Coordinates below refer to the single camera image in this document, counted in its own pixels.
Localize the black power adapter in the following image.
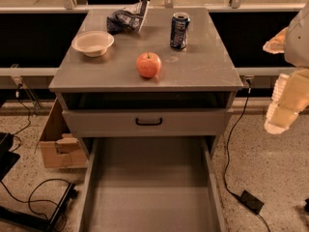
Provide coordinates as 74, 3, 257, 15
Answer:
239, 190, 264, 215

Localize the grey drawer cabinet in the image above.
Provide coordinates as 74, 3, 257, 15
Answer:
50, 8, 242, 153

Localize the closed drawer with black handle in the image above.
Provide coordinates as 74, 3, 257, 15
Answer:
63, 109, 232, 137

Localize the black power cable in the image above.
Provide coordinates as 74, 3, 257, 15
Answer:
223, 86, 273, 232

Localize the red apple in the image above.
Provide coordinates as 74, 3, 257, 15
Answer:
136, 52, 161, 78

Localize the blue soda can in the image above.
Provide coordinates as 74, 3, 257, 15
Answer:
170, 12, 190, 50

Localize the cardboard box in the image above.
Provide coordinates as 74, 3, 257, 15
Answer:
39, 100, 87, 168

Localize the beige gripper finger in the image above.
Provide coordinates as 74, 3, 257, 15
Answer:
263, 28, 288, 54
265, 69, 309, 134

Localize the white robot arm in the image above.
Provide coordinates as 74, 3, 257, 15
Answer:
263, 4, 309, 134

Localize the black stand with cables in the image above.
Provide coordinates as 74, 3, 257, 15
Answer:
0, 131, 78, 232

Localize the open grey drawer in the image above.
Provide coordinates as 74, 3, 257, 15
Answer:
76, 136, 227, 232

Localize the white bowl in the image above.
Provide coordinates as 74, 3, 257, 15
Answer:
71, 31, 114, 57

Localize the blue chip bag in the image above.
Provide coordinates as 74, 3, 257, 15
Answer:
106, 0, 149, 35

